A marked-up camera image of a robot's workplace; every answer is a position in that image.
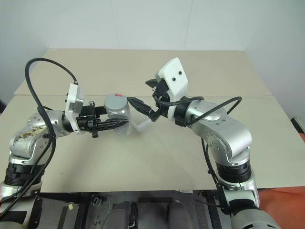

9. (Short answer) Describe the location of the orange cloth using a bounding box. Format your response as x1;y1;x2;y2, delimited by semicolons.
258;187;305;224

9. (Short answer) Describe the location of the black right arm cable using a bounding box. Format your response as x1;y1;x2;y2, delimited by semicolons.
152;94;243;213

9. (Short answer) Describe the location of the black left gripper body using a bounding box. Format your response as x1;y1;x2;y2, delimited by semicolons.
76;101;101;138

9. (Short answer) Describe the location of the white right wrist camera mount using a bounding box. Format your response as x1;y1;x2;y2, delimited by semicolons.
155;57;189;119

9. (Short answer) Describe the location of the black metal table frame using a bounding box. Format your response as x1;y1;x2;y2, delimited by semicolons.
35;189;227;229

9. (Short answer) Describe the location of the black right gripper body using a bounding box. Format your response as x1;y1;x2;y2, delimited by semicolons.
152;78;173;120

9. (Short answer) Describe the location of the gray jar lid red sticker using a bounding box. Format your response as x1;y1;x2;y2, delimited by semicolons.
105;93;129;112

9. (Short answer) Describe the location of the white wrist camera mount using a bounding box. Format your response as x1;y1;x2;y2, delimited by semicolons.
64;83;86;135
155;57;189;119

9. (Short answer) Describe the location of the clear plastic jar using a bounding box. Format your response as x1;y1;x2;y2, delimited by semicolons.
105;104;132;136

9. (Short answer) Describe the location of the small metal clip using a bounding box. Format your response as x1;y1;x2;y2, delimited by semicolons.
91;194;107;206

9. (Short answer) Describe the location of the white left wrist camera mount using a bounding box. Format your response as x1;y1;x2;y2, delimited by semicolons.
64;83;86;135

